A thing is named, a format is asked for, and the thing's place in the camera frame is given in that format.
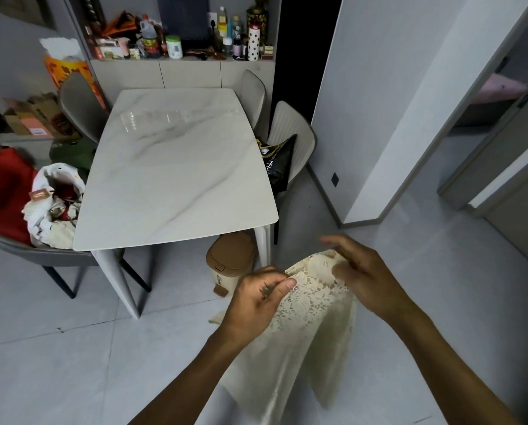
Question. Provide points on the person's left hand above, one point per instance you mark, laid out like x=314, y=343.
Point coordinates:
x=246, y=309

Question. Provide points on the person's right hand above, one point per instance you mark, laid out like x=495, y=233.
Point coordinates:
x=372, y=283

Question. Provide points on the person's left thumb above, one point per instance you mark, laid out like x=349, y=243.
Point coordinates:
x=282, y=289

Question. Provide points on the person's right thumb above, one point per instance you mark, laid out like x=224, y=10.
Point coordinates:
x=343, y=272

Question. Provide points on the cream lace garment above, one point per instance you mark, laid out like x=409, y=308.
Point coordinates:
x=303, y=340

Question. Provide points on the person's left forearm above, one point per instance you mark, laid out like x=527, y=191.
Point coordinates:
x=193, y=380

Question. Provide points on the person's right forearm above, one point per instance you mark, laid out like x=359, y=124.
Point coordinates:
x=449, y=371

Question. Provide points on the beige pedal trash bin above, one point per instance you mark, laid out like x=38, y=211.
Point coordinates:
x=228, y=258

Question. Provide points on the black shopping bag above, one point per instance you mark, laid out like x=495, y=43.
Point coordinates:
x=279, y=165

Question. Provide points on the cream ribbed dining chair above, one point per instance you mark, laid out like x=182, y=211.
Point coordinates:
x=292, y=123

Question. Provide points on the white marble dining table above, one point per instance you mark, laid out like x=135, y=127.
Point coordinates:
x=175, y=163

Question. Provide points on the dark grey dining chair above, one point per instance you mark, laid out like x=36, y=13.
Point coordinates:
x=47, y=256

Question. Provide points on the grey sideboard cabinet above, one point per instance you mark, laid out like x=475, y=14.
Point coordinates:
x=179, y=74

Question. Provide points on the pink bedding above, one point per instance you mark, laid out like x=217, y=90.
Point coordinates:
x=498, y=89

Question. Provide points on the white bag of clutter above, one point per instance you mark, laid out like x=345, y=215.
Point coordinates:
x=53, y=207

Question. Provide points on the white polka dot flask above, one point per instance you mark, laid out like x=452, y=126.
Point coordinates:
x=253, y=41

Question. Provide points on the green bag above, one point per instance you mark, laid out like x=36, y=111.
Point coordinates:
x=71, y=154

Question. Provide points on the small dark bottle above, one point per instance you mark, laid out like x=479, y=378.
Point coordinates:
x=237, y=41

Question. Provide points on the white jar green lid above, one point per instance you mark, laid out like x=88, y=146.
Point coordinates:
x=174, y=47

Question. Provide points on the gold ornate jar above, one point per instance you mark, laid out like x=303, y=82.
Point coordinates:
x=258, y=15

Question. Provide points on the yellow bottle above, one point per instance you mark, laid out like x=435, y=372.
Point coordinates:
x=222, y=22

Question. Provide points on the clear bottle red cap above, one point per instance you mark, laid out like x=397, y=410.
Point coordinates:
x=149, y=37

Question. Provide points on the red cloth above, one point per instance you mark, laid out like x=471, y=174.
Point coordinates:
x=2, y=190

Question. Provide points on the cardboard boxes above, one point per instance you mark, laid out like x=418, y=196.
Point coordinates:
x=33, y=117

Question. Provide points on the orange patterned bag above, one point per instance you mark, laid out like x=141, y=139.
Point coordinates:
x=71, y=68

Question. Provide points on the orange package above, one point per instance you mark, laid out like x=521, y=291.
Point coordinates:
x=120, y=24

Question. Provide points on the white plastic bag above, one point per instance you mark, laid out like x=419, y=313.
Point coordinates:
x=60, y=48

